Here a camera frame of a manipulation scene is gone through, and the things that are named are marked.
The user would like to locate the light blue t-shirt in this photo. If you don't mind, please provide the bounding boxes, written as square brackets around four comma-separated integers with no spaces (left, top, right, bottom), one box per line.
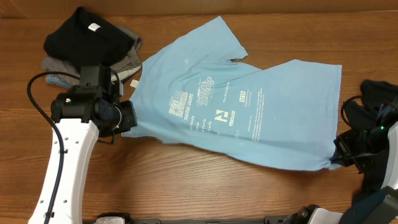
[125,17,342,171]

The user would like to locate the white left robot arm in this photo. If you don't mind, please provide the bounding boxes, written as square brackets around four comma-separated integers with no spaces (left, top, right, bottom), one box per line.
[29,85,137,223]

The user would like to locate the folded black shirt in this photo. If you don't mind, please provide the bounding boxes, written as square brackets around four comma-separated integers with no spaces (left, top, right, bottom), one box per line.
[44,7,135,70]

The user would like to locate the folded grey garment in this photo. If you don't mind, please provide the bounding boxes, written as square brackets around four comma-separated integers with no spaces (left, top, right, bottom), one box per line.
[41,26,142,81]

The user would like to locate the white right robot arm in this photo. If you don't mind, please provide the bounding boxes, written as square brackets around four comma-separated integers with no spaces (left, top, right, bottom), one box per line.
[283,101,397,224]

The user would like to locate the dark navy garment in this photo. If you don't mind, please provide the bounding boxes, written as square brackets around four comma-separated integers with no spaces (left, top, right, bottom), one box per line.
[340,80,397,203]

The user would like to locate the folded blue jeans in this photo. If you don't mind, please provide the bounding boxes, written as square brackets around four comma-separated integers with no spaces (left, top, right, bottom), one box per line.
[45,74,79,89]

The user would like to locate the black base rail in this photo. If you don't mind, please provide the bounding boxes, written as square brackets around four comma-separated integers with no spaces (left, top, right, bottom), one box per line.
[85,213,303,224]

